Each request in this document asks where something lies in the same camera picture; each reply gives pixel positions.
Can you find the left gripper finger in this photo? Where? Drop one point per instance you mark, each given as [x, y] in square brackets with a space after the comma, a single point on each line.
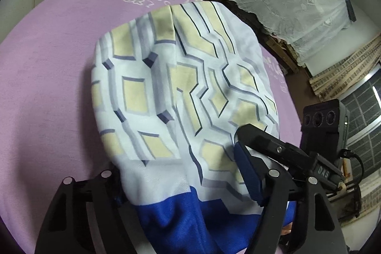
[253, 171]

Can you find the red white blue garment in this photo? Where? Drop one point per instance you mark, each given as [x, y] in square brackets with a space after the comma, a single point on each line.
[184, 224]

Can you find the white geometric pattern cloth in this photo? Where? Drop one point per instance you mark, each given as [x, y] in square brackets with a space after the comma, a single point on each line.
[170, 89]

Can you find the dark glass window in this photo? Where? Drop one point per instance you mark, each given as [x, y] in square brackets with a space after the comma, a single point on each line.
[364, 124]

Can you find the yellow woven boxes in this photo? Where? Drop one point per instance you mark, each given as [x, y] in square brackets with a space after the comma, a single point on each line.
[337, 79]

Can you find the purple smile bed sheet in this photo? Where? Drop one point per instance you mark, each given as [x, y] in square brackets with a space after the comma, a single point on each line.
[48, 129]

